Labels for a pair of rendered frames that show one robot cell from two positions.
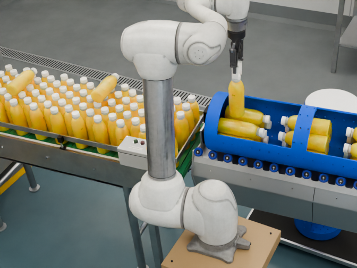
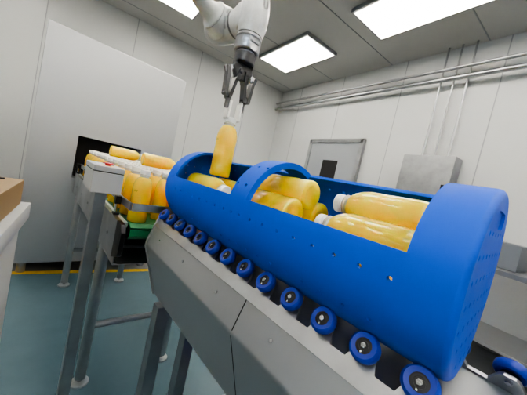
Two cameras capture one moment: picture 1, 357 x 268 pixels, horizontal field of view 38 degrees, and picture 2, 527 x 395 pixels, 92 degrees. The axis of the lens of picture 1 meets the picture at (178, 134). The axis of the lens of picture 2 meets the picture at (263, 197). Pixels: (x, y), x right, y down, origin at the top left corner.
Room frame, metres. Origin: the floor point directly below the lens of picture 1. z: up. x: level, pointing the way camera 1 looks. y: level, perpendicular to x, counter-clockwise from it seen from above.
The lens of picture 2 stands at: (1.18, -0.78, 1.17)
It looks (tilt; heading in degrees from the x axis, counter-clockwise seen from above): 3 degrees down; 22
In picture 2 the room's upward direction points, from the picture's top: 13 degrees clockwise
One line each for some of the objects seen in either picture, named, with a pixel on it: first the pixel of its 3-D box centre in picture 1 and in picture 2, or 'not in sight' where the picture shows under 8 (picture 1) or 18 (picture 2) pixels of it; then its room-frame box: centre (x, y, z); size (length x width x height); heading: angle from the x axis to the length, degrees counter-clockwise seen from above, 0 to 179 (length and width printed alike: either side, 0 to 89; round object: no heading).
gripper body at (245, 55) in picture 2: (236, 38); (242, 67); (1.97, -0.28, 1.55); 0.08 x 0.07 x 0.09; 154
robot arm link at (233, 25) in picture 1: (236, 22); (247, 46); (1.97, -0.28, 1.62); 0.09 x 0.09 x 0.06
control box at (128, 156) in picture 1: (142, 153); (103, 176); (1.87, 0.18, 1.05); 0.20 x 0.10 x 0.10; 64
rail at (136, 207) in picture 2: (191, 136); (181, 211); (2.08, -0.06, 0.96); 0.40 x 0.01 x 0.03; 154
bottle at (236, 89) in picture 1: (236, 96); (224, 149); (1.97, -0.28, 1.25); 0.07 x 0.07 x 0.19
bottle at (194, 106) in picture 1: (192, 114); not in sight; (2.21, -0.08, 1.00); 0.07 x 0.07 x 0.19
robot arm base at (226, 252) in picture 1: (221, 236); not in sight; (1.31, -0.12, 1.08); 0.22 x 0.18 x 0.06; 62
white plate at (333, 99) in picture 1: (333, 104); not in sight; (2.14, -0.80, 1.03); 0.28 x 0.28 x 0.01
